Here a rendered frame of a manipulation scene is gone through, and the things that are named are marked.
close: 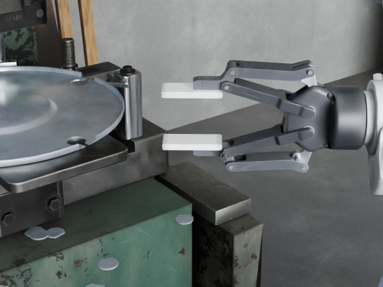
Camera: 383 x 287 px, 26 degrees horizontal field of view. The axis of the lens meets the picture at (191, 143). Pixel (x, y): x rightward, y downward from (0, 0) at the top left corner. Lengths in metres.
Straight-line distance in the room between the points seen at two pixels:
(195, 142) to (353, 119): 0.19
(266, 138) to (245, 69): 0.09
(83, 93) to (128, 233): 0.18
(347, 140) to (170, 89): 0.21
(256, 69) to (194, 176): 0.25
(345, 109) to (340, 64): 2.39
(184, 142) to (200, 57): 1.87
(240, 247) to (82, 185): 0.22
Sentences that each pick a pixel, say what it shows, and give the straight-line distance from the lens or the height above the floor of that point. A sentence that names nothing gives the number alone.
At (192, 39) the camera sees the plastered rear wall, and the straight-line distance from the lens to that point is 2.79.
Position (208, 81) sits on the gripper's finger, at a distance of 0.95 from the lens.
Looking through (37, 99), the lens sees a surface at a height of 0.79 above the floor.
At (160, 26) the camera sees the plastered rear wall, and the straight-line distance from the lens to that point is 2.70.
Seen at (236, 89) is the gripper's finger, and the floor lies 0.82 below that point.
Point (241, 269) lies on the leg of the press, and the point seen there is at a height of 0.56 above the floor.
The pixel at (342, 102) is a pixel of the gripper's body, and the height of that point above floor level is 0.81.
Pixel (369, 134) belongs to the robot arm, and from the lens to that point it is 0.96.
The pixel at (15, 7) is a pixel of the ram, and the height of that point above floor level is 0.90.
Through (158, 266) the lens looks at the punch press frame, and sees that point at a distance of 1.07.
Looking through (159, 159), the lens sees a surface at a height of 0.67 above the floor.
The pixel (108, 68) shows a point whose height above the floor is 0.76.
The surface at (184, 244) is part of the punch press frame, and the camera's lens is 1.08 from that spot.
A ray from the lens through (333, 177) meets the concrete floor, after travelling 2.56.
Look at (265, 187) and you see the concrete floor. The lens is 2.48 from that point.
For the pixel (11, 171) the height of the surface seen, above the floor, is 0.78.
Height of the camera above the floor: 1.16
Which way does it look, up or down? 25 degrees down
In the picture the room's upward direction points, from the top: straight up
